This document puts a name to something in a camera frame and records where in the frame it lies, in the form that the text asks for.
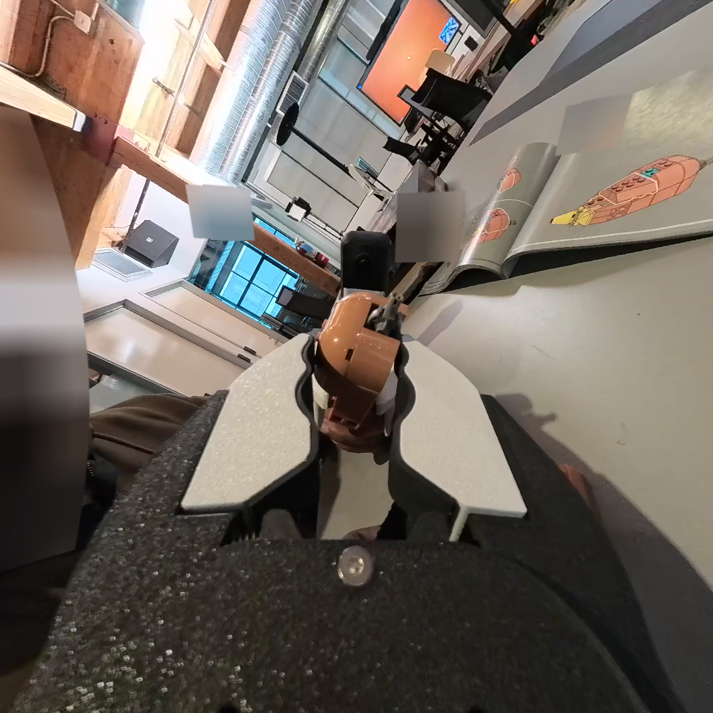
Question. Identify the white double door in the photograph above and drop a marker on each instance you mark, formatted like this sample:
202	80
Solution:
167	334

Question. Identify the black office chair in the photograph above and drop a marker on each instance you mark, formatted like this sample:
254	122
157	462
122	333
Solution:
445	106

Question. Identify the black round-top pole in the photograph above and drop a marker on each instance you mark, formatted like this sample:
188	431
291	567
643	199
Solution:
289	120

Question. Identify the large silver spiral duct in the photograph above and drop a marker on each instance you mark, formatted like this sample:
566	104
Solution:
250	83

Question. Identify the brown brick vehicle model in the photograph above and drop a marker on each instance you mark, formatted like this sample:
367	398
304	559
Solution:
356	356

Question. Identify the open instruction booklet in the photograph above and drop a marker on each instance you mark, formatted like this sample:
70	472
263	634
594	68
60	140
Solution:
585	223

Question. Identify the silver desk monitor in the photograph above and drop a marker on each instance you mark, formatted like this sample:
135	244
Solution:
367	172

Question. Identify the slim silver spiral duct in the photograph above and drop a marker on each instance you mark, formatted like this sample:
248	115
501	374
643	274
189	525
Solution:
328	39

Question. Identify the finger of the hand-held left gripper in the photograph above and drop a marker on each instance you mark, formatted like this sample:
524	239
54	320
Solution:
390	398
322	395

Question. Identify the light panel on tripod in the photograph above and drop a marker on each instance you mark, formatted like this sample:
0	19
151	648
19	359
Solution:
303	209

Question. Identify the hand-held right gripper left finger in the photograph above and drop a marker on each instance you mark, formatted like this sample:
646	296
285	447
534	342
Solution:
250	440

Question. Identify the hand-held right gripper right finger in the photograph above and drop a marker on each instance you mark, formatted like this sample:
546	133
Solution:
457	445

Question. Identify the dark printed cardboard box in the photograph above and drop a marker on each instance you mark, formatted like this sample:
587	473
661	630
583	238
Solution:
429	178

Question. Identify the grey desk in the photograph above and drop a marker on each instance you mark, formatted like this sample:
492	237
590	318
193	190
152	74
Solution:
557	362

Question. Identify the wooden pillar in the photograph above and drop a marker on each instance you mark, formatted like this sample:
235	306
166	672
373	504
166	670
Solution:
301	253

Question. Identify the person's left hand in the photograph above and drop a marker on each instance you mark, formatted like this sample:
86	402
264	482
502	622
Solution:
356	440

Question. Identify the wall display screen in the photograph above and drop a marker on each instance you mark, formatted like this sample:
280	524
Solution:
406	61

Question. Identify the black ceiling speaker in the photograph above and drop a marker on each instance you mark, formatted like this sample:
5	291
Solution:
150	242

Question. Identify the black framed window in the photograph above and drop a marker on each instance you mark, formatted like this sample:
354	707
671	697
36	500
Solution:
245	278

